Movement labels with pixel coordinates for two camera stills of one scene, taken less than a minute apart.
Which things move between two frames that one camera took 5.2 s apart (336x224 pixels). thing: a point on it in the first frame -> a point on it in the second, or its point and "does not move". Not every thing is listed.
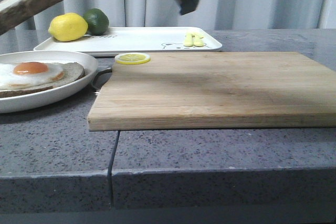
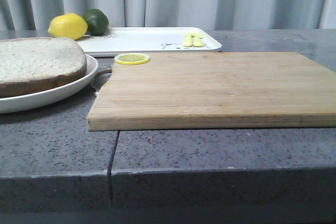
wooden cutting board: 213,91 does not move
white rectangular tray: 121,40 does not move
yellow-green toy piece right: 198,40 does not move
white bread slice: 21,5 -> 28,64
